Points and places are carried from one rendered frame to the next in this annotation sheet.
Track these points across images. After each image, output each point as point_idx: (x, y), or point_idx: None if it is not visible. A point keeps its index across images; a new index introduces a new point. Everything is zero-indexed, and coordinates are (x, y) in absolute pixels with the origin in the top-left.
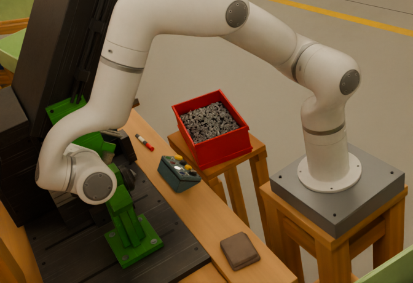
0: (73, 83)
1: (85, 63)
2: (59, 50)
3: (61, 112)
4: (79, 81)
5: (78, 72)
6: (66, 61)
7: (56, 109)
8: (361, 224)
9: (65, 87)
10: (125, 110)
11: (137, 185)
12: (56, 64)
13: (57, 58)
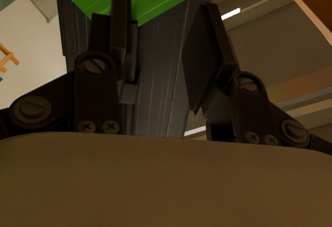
0: (137, 56)
1: (127, 116)
2: (178, 111)
3: None
4: (128, 79)
5: (135, 98)
6: (161, 95)
7: None
8: None
9: (153, 43)
10: None
11: None
12: (182, 87)
13: (181, 98)
